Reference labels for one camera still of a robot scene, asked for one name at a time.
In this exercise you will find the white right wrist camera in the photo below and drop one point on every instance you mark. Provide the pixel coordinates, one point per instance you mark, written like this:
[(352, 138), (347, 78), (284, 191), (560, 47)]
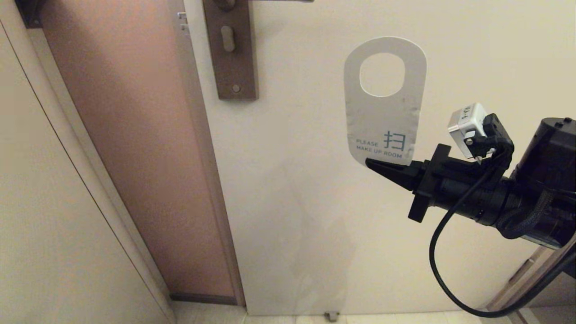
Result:
[(465, 128)]

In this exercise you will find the small grey floor doorstop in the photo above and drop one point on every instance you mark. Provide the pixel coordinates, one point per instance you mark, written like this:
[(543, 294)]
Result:
[(331, 316)]

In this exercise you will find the white and blue door hanger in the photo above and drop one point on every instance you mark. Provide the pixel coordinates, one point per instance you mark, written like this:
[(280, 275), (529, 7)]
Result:
[(382, 117)]

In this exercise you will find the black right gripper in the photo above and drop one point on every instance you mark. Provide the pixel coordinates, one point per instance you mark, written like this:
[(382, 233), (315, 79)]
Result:
[(432, 180)]

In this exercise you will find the beige door jamb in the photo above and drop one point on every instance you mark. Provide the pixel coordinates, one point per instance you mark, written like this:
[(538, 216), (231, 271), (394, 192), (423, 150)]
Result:
[(101, 180)]

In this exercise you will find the white room door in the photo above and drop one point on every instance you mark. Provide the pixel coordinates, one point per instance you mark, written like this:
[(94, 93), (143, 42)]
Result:
[(315, 225)]

